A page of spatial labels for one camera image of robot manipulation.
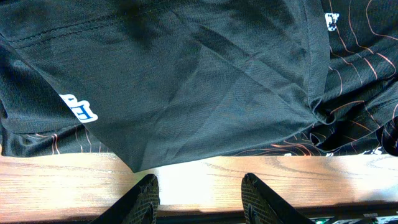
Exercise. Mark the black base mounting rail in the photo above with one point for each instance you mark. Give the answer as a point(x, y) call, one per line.
point(340, 213)

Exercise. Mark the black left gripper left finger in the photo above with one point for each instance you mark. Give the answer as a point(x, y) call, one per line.
point(137, 206)

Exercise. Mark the black orange-lined jersey shirt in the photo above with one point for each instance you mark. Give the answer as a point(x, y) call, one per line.
point(165, 82)

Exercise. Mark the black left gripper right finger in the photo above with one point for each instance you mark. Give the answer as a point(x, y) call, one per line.
point(262, 205)

